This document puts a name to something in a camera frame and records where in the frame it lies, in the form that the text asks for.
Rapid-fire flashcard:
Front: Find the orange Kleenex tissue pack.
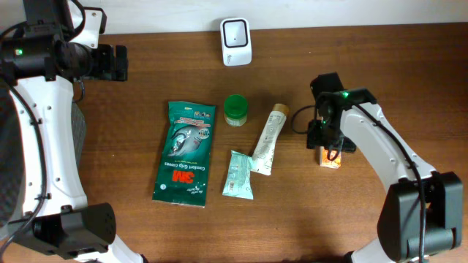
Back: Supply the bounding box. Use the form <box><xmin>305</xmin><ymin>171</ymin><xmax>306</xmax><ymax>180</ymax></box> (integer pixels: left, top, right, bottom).
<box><xmin>319</xmin><ymin>146</ymin><xmax>341</xmax><ymax>169</ymax></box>

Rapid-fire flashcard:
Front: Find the grey plastic mesh basket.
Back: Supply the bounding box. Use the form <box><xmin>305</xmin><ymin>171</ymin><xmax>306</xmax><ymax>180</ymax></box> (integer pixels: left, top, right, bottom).
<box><xmin>1</xmin><ymin>77</ymin><xmax>88</xmax><ymax>226</ymax></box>

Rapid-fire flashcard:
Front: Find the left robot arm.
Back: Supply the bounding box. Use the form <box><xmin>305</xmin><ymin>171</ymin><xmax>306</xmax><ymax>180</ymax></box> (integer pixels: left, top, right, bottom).
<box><xmin>1</xmin><ymin>1</ymin><xmax>145</xmax><ymax>262</ymax></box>

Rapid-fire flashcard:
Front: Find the light green wipes packet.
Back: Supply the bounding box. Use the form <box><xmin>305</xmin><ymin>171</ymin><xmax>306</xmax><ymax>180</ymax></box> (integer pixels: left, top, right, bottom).
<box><xmin>222</xmin><ymin>150</ymin><xmax>254</xmax><ymax>200</ymax></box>

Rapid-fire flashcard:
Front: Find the white barcode scanner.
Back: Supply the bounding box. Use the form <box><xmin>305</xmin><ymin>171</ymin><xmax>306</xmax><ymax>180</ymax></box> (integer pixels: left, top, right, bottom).
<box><xmin>219</xmin><ymin>18</ymin><xmax>252</xmax><ymax>66</ymax></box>

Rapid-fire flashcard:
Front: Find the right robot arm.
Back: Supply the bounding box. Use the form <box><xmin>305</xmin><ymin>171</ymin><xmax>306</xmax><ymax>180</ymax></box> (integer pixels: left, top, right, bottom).
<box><xmin>306</xmin><ymin>72</ymin><xmax>464</xmax><ymax>263</ymax></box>

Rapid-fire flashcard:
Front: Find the green lid jar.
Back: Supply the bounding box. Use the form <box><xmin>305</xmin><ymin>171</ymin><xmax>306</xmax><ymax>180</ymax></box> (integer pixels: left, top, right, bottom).
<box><xmin>224</xmin><ymin>94</ymin><xmax>249</xmax><ymax>127</ymax></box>

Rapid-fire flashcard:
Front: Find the green 3M gloves package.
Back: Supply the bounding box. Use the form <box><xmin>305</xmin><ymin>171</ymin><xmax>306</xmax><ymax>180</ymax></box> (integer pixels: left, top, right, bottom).
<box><xmin>152</xmin><ymin>101</ymin><xmax>216</xmax><ymax>207</ymax></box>

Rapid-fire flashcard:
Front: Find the white tube gold cap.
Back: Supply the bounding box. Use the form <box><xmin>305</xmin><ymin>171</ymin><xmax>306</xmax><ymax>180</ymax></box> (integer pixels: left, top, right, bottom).
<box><xmin>251</xmin><ymin>104</ymin><xmax>290</xmax><ymax>176</ymax></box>

